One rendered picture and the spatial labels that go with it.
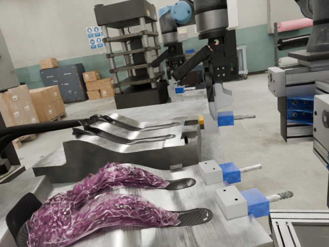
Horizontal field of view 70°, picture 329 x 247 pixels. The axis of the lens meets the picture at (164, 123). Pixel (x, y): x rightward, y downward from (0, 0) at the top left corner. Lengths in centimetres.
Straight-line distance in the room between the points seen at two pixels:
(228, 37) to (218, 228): 41
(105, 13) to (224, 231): 455
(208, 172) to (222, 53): 28
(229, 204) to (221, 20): 39
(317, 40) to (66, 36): 761
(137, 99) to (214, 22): 419
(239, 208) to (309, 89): 62
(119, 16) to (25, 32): 476
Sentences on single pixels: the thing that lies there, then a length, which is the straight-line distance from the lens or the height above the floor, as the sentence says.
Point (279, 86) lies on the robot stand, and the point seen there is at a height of 94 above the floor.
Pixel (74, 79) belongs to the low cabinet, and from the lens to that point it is 760.
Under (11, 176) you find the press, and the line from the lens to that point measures 107.
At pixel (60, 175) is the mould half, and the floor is 83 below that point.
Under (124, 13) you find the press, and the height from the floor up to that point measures 182.
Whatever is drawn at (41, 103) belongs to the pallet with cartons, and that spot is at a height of 51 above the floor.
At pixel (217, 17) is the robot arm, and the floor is 118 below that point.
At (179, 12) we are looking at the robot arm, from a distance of 96.
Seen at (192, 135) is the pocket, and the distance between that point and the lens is 70.
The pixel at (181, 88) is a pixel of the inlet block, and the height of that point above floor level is 94.
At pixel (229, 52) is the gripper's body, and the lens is 60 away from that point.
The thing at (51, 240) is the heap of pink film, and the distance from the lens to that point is 43.
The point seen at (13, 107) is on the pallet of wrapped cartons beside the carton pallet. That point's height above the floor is 64.
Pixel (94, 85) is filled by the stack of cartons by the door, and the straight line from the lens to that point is 749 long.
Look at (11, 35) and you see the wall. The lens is 922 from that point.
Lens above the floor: 113
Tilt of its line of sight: 17 degrees down
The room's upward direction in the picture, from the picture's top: 10 degrees counter-clockwise
